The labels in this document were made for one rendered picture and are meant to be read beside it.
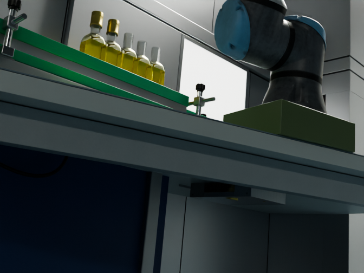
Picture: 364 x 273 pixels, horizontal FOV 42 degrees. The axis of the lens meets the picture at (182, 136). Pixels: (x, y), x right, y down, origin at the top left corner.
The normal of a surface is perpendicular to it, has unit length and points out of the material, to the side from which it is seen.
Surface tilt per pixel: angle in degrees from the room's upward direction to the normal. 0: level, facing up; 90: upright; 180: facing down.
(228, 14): 94
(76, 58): 90
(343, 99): 90
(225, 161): 90
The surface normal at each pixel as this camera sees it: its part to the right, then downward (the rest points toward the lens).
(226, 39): -0.91, -0.11
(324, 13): -0.69, -0.22
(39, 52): 0.72, -0.10
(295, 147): 0.48, -0.16
